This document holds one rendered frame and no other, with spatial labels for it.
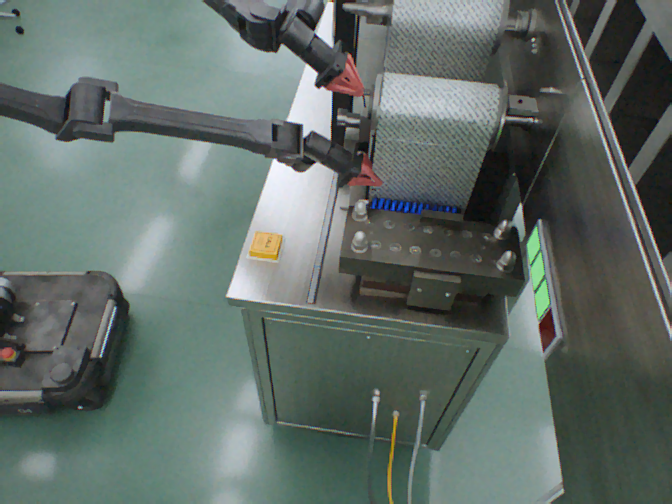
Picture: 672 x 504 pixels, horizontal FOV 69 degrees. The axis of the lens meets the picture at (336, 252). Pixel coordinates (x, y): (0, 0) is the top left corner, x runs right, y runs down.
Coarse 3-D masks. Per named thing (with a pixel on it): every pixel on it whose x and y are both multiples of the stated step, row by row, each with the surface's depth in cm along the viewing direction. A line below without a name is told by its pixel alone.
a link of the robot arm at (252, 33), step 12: (204, 0) 100; (216, 0) 97; (228, 0) 96; (240, 0) 95; (252, 0) 95; (228, 12) 97; (240, 12) 94; (240, 24) 98; (252, 24) 94; (264, 24) 94; (240, 36) 100; (252, 36) 96; (264, 36) 96; (264, 48) 99
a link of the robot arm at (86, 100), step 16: (0, 96) 85; (16, 96) 87; (32, 96) 89; (48, 96) 91; (64, 96) 94; (80, 96) 88; (96, 96) 90; (0, 112) 87; (16, 112) 88; (32, 112) 88; (48, 112) 90; (64, 112) 92; (80, 112) 88; (96, 112) 89; (48, 128) 92; (64, 128) 91
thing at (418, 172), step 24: (384, 144) 106; (408, 144) 105; (432, 144) 104; (384, 168) 111; (408, 168) 110; (432, 168) 109; (456, 168) 108; (384, 192) 117; (408, 192) 115; (432, 192) 114; (456, 192) 113
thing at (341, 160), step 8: (336, 144) 109; (328, 152) 108; (336, 152) 108; (344, 152) 109; (352, 152) 111; (328, 160) 108; (336, 160) 108; (344, 160) 108; (352, 160) 108; (336, 168) 109; (344, 168) 109; (352, 168) 107; (344, 176) 108; (336, 184) 111; (344, 184) 110
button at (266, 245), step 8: (256, 232) 124; (264, 232) 124; (256, 240) 122; (264, 240) 122; (272, 240) 122; (280, 240) 123; (256, 248) 120; (264, 248) 120; (272, 248) 121; (256, 256) 121; (264, 256) 121; (272, 256) 120
